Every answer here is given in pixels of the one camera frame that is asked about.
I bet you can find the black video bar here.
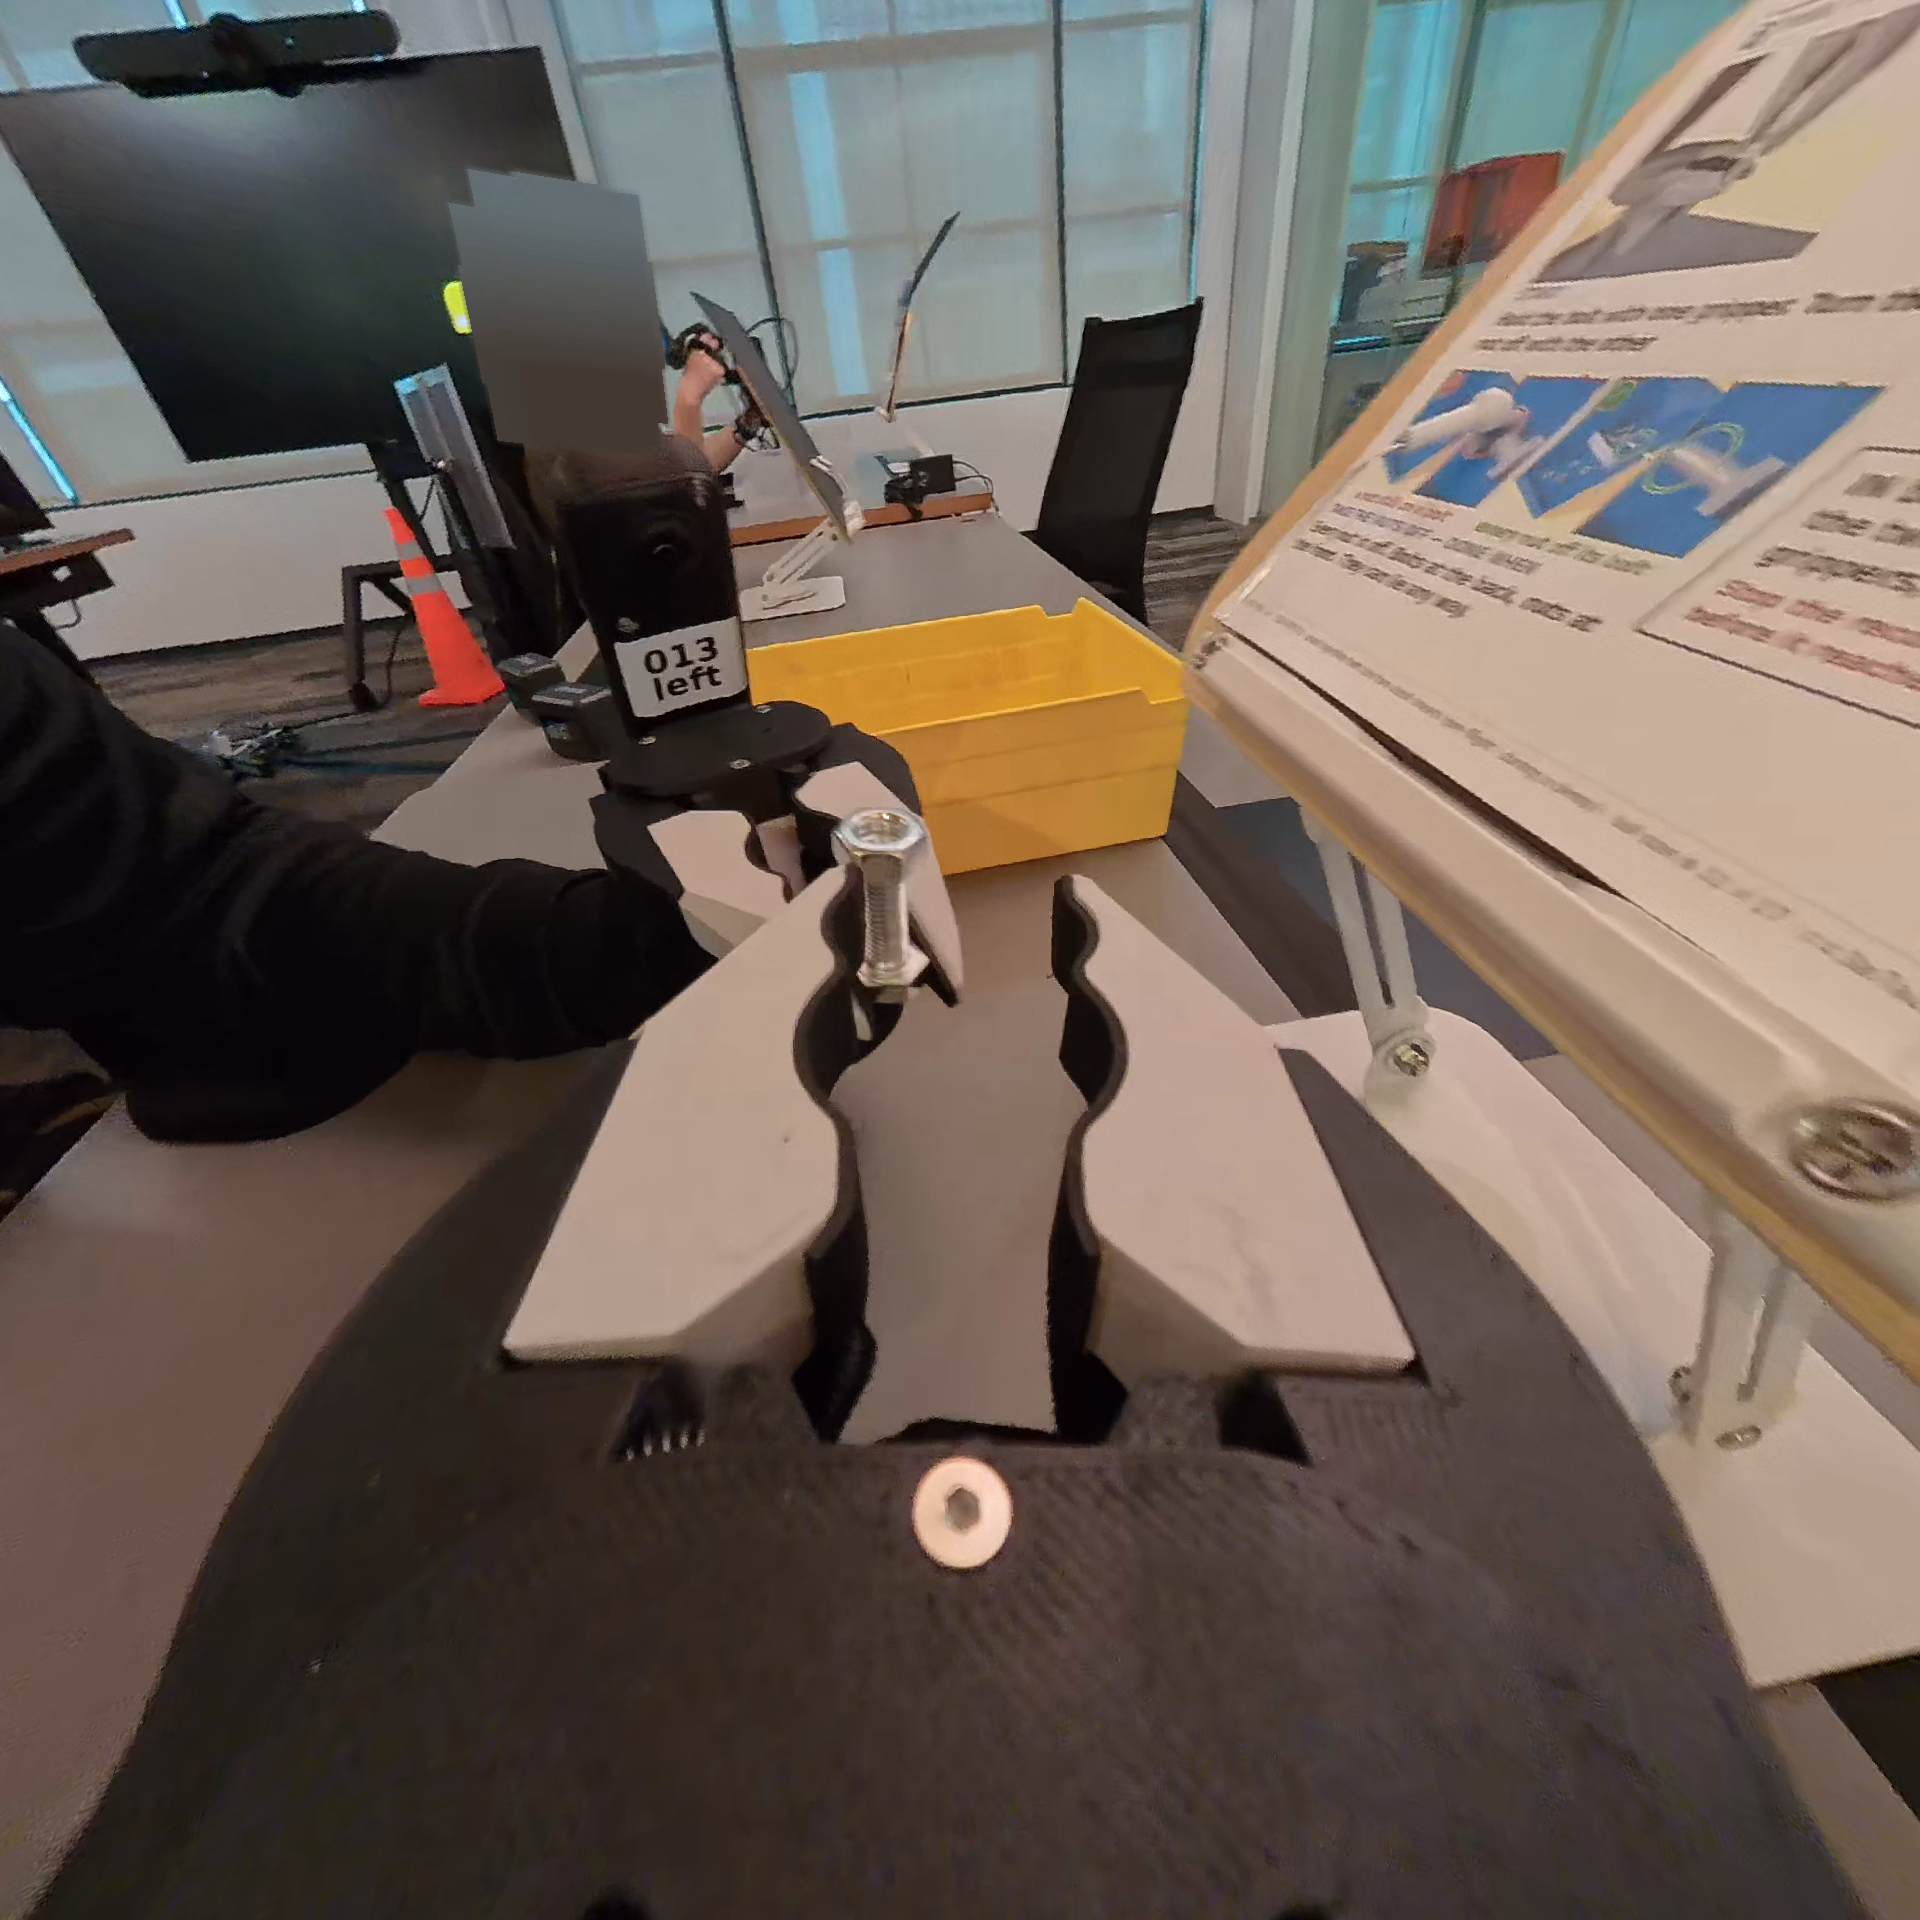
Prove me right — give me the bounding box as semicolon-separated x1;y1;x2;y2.
71;11;404;95

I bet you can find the orange cabinet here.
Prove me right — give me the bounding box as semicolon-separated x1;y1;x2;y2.
1422;151;1565;274

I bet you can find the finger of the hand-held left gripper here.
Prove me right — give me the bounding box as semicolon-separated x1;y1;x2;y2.
649;806;805;958
786;759;965;1009

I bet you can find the black mesh office chair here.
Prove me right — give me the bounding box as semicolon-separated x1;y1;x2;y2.
1031;297;1210;629

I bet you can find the orange traffic cone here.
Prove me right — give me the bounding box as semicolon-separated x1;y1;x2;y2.
382;507;508;710

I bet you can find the silver bolt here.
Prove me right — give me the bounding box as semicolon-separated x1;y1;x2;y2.
852;862;924;1008

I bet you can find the grey tilted panel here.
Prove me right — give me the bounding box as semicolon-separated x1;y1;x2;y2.
393;363;521;601

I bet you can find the wooden document board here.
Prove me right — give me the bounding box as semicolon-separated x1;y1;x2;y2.
1182;0;1920;1389

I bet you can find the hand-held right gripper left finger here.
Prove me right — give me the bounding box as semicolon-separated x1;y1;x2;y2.
503;866;881;1426

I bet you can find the white document stand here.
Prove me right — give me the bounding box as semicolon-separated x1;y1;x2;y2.
1267;816;1920;1693

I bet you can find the person's left forearm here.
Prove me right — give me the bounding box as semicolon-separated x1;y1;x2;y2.
0;622;719;1145

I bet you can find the wooden office desk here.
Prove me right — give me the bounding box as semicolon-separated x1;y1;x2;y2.
727;448;998;549

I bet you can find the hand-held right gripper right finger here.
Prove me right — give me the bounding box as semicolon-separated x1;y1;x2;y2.
1049;872;1422;1433

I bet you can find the yellow plastic bin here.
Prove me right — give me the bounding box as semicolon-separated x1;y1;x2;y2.
745;599;1190;874

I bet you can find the tilted document board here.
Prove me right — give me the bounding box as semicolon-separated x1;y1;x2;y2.
690;287;869;616
878;209;963;424

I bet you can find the large black screen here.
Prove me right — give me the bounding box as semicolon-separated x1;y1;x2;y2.
0;45;586;465

